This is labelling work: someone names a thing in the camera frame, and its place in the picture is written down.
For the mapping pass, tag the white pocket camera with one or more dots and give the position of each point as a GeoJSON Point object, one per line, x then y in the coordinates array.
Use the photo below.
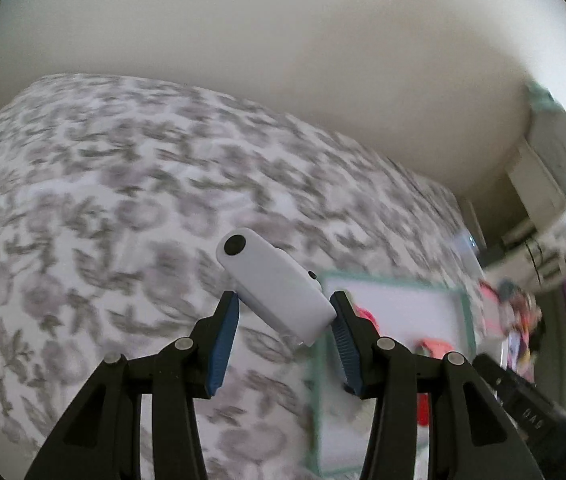
{"type": "Point", "coordinates": [273, 285]}

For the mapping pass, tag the colourful clutter pile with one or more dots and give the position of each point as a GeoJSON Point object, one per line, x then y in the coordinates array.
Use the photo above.
{"type": "Point", "coordinates": [513, 320]}

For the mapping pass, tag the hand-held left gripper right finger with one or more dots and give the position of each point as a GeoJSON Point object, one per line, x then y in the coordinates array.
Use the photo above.
{"type": "Point", "coordinates": [345, 340]}

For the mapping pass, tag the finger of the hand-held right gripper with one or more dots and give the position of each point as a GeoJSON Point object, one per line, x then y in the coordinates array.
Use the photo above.
{"type": "Point", "coordinates": [523, 400]}

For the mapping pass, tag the small white box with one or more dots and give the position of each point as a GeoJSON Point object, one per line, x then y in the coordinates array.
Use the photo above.
{"type": "Point", "coordinates": [468, 245]}

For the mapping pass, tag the white tray with teal rim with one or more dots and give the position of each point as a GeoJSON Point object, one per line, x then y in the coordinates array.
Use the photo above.
{"type": "Point", "coordinates": [413, 310]}

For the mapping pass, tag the white furniture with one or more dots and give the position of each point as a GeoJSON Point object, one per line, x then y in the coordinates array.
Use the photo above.
{"type": "Point", "coordinates": [553, 180]}

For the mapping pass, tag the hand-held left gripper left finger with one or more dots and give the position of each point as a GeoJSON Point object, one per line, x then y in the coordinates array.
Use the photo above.
{"type": "Point", "coordinates": [225, 340]}

